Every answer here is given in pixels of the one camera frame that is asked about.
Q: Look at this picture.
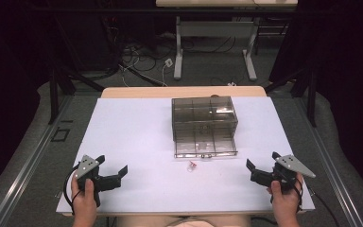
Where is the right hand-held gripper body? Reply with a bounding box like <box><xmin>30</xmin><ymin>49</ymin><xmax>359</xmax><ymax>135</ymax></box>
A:
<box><xmin>271</xmin><ymin>151</ymin><xmax>317</xmax><ymax>194</ymax></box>

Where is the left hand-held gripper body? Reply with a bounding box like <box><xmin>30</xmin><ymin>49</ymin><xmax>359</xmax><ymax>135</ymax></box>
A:
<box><xmin>74</xmin><ymin>154</ymin><xmax>123</xmax><ymax>208</ymax></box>

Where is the smoky clear plastic drawer cabinet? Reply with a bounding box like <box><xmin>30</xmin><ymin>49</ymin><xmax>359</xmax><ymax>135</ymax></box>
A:
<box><xmin>171</xmin><ymin>96</ymin><xmax>239</xmax><ymax>144</ymax></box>

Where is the person's left hand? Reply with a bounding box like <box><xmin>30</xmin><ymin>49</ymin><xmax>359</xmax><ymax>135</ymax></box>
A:
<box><xmin>70</xmin><ymin>174</ymin><xmax>99</xmax><ymax>219</ymax></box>

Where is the person's right hand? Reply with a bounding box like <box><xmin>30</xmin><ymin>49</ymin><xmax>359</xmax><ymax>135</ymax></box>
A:
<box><xmin>266</xmin><ymin>172</ymin><xmax>304</xmax><ymax>219</ymax></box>

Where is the white table mat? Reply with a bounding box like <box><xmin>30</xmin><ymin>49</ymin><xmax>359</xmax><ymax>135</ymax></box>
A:
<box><xmin>55</xmin><ymin>96</ymin><xmax>316</xmax><ymax>214</ymax></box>

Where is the black metal stand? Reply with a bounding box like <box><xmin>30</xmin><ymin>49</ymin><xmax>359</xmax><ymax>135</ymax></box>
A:
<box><xmin>264</xmin><ymin>67</ymin><xmax>318</xmax><ymax>128</ymax></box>
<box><xmin>47</xmin><ymin>67</ymin><xmax>106</xmax><ymax>126</ymax></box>

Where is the person's lap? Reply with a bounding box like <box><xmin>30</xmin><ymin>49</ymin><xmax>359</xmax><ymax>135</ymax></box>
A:
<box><xmin>115</xmin><ymin>215</ymin><xmax>253</xmax><ymax>227</ymax></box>

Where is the wooden table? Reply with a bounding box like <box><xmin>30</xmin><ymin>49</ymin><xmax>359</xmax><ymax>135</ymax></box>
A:
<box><xmin>55</xmin><ymin>85</ymin><xmax>316</xmax><ymax>218</ymax></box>

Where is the dark curtain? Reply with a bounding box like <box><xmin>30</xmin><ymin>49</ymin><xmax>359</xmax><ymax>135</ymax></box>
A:
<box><xmin>268</xmin><ymin>0</ymin><xmax>363</xmax><ymax>201</ymax></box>
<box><xmin>0</xmin><ymin>0</ymin><xmax>159</xmax><ymax>202</ymax></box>

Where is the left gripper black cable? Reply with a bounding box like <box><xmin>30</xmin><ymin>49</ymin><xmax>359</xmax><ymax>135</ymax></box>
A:
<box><xmin>62</xmin><ymin>163</ymin><xmax>82</xmax><ymax>216</ymax></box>

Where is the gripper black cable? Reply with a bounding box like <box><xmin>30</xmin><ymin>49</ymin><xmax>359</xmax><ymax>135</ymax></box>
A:
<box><xmin>294</xmin><ymin>176</ymin><xmax>341</xmax><ymax>227</ymax></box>
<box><xmin>62</xmin><ymin>163</ymin><xmax>82</xmax><ymax>216</ymax></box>

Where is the metal floor rail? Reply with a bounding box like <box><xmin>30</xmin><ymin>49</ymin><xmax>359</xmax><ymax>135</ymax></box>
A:
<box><xmin>0</xmin><ymin>94</ymin><xmax>74</xmax><ymax>227</ymax></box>
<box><xmin>299</xmin><ymin>96</ymin><xmax>363</xmax><ymax>227</ymax></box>

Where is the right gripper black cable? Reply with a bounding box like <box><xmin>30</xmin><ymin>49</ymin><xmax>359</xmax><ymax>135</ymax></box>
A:
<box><xmin>294</xmin><ymin>176</ymin><xmax>341</xmax><ymax>227</ymax></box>

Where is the tangle of floor cables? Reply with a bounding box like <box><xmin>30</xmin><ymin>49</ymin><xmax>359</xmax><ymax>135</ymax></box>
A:
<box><xmin>105</xmin><ymin>18</ymin><xmax>259</xmax><ymax>89</ymax></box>

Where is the white metal frame desk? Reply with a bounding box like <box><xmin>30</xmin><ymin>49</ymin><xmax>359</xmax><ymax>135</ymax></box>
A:
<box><xmin>155</xmin><ymin>0</ymin><xmax>299</xmax><ymax>81</ymax></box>

